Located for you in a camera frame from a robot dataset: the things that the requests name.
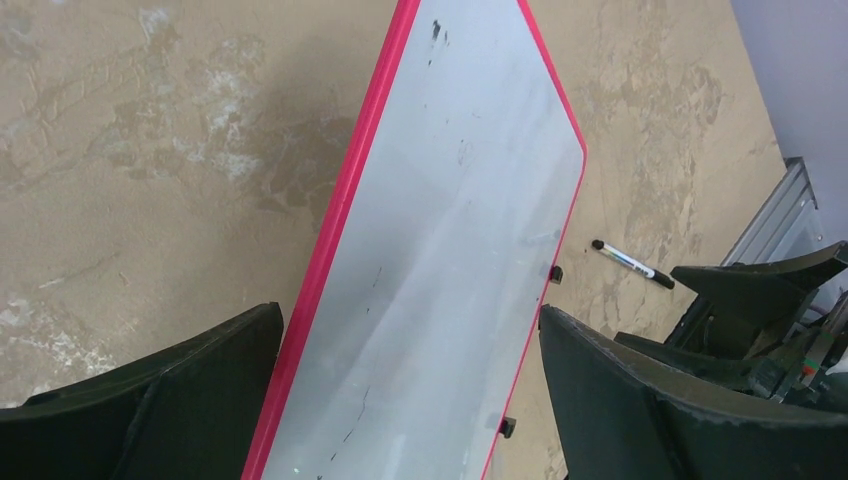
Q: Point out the pink framed whiteboard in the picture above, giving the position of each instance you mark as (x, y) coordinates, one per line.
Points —
(421, 296)

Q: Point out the white black marker pen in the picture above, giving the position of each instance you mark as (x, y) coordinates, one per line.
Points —
(625, 260)

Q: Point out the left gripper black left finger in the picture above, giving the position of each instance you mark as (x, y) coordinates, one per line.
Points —
(186, 412)

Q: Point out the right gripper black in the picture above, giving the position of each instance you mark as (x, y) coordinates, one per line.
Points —
(740, 305)

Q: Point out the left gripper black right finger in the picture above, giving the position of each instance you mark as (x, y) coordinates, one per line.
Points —
(623, 415)

